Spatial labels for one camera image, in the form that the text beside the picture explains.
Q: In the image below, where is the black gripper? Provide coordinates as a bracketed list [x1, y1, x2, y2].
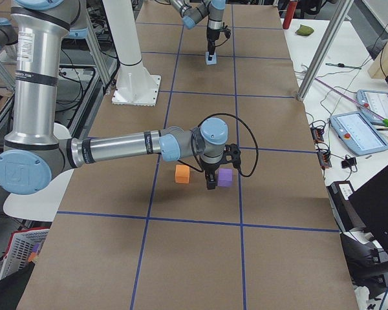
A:
[206, 28, 221, 60]
[200, 161, 220, 190]

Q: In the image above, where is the light blue foam block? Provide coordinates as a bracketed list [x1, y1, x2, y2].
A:
[205, 52, 217, 65]

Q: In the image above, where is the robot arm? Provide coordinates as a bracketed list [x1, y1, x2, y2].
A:
[169, 0, 231, 65]
[0, 1, 229, 195]

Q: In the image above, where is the purple foam block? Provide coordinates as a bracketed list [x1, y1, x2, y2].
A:
[217, 168, 233, 187]

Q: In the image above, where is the orange foam block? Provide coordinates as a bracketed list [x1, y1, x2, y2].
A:
[175, 165, 190, 184]

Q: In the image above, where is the red bottle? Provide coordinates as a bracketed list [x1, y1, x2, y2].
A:
[283, 0, 298, 30]

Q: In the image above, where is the green bean bag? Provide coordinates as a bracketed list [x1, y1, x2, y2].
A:
[295, 25, 314, 37]

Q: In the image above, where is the near teach pendant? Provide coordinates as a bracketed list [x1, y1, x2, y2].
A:
[330, 112, 388, 156]

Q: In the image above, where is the teach pendant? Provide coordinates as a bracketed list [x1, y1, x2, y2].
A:
[330, 112, 388, 156]
[356, 90, 388, 125]

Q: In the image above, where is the black laptop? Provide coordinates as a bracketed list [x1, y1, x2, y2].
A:
[349, 165, 388, 254]

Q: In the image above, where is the white chair seat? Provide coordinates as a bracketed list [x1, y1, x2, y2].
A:
[3, 123, 74, 223]

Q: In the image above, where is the far teach pendant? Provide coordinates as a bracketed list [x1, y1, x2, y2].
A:
[356, 90, 388, 125]

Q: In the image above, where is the green grabber tool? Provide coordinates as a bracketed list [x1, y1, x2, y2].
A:
[314, 78, 388, 128]

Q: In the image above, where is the white perforated basket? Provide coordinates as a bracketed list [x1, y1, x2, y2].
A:
[0, 227, 49, 280]

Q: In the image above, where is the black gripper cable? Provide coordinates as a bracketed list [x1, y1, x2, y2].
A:
[177, 112, 259, 178]

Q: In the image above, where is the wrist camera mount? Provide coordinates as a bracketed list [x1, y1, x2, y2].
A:
[221, 143, 241, 170]

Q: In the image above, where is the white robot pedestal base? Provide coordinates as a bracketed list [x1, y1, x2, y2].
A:
[103, 0, 161, 106]

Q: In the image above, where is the aluminium frame post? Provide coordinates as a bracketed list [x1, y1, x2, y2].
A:
[297, 0, 354, 101]

